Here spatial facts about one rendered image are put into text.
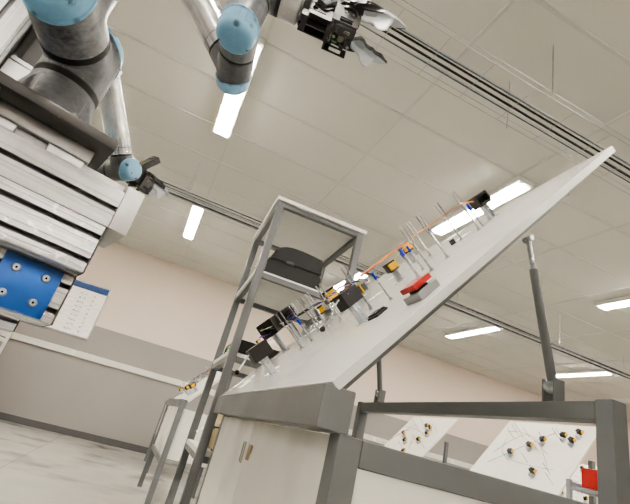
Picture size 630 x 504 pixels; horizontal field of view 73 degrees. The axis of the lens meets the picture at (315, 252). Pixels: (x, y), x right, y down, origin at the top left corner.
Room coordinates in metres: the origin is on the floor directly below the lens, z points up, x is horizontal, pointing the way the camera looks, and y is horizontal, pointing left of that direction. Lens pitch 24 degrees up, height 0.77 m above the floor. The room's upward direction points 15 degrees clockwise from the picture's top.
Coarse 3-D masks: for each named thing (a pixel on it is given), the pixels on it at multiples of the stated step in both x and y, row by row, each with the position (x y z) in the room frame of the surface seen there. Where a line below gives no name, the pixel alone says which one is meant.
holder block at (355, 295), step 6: (348, 288) 0.97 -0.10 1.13; (354, 288) 0.98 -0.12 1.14; (342, 294) 0.96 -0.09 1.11; (348, 294) 0.97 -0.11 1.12; (354, 294) 0.98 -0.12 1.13; (360, 294) 0.98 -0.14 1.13; (336, 300) 0.99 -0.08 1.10; (342, 300) 0.97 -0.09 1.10; (348, 300) 0.97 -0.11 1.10; (354, 300) 0.98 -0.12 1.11; (342, 306) 0.99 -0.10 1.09; (348, 306) 0.97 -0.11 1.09
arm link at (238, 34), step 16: (240, 0) 0.54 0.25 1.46; (256, 0) 0.55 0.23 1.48; (224, 16) 0.55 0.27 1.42; (240, 16) 0.54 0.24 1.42; (256, 16) 0.56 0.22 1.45; (224, 32) 0.57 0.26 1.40; (240, 32) 0.56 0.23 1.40; (256, 32) 0.57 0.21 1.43; (224, 48) 0.61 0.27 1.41; (240, 48) 0.59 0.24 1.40; (256, 48) 0.63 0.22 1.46
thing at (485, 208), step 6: (480, 192) 1.08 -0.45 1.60; (486, 192) 1.07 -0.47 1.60; (474, 198) 1.09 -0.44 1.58; (480, 198) 1.10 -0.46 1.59; (486, 198) 1.09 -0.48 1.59; (474, 204) 1.11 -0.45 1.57; (480, 204) 1.09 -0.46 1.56; (486, 204) 1.10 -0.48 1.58; (474, 210) 1.14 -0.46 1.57; (486, 210) 1.12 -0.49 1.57; (492, 210) 1.10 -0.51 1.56; (486, 216) 1.12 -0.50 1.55; (492, 216) 1.12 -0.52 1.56; (486, 222) 1.13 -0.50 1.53
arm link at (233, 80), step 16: (192, 0) 0.65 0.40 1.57; (208, 0) 0.65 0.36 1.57; (192, 16) 0.67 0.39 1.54; (208, 16) 0.65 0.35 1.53; (208, 32) 0.66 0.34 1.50; (208, 48) 0.69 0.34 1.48; (224, 64) 0.67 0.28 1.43; (240, 64) 0.66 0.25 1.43; (224, 80) 0.71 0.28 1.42; (240, 80) 0.70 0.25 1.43
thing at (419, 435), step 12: (420, 420) 7.37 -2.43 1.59; (432, 420) 7.06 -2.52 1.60; (444, 420) 6.78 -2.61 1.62; (456, 420) 6.52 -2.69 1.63; (408, 432) 7.31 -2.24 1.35; (420, 432) 6.79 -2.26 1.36; (432, 432) 6.74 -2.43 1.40; (444, 432) 6.49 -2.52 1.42; (396, 444) 7.25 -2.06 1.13; (408, 444) 6.97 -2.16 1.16; (420, 444) 6.70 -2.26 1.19; (432, 444) 6.45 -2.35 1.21; (444, 444) 6.52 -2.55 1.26; (444, 456) 6.49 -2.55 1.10
